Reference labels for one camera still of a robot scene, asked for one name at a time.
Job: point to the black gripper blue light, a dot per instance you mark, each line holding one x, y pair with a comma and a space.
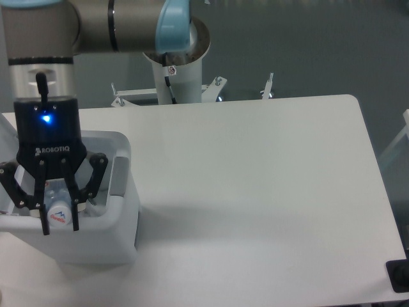
50, 147

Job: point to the crushed clear plastic water bottle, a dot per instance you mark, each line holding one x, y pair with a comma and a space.
57, 203

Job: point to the white plastic wrapper bag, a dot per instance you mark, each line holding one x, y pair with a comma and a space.
94, 209

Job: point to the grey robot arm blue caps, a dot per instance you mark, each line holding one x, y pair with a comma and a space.
42, 38

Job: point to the white open trash can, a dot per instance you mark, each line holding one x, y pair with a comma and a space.
108, 223

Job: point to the glass white furniture at right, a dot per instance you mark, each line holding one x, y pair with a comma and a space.
395, 147

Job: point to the black device at table edge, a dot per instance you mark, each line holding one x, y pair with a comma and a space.
398, 275

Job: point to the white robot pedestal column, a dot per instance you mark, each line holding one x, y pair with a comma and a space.
186, 66

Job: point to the white pedestal base frame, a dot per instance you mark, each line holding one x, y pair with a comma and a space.
185, 94

